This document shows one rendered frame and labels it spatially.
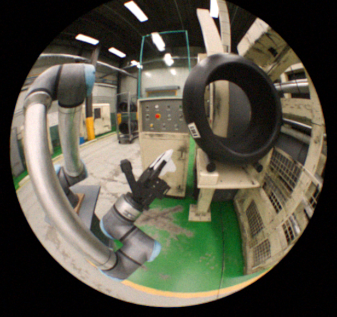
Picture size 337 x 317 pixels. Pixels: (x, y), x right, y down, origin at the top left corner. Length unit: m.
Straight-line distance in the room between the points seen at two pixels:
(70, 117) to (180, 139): 0.95
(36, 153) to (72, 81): 0.20
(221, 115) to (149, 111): 0.73
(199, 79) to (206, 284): 1.40
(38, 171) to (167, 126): 1.08
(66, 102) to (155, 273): 1.22
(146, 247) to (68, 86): 0.50
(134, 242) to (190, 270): 0.85
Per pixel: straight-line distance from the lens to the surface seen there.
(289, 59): 0.81
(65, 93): 0.35
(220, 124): 0.80
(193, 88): 0.41
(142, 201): 0.35
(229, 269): 1.25
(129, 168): 0.29
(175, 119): 1.09
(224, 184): 0.55
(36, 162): 0.25
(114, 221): 0.35
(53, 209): 0.24
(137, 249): 0.35
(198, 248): 1.19
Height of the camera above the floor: 1.12
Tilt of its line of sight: 20 degrees down
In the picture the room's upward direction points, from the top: straight up
